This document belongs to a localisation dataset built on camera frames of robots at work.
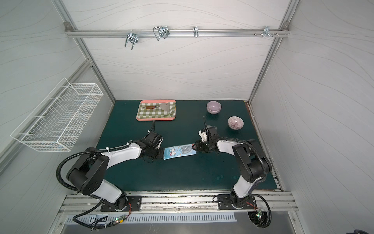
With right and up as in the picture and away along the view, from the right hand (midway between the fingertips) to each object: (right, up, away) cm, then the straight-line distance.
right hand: (195, 147), depth 93 cm
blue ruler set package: (-10, -2, -2) cm, 11 cm away
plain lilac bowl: (+16, +27, +21) cm, 37 cm away
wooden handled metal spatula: (-23, +28, +22) cm, 43 cm away
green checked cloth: (-28, +23, +20) cm, 41 cm away
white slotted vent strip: (-44, -30, -23) cm, 58 cm away
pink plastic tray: (-31, +32, +25) cm, 51 cm away
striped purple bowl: (+30, +15, +11) cm, 36 cm away
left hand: (-20, -4, -3) cm, 21 cm away
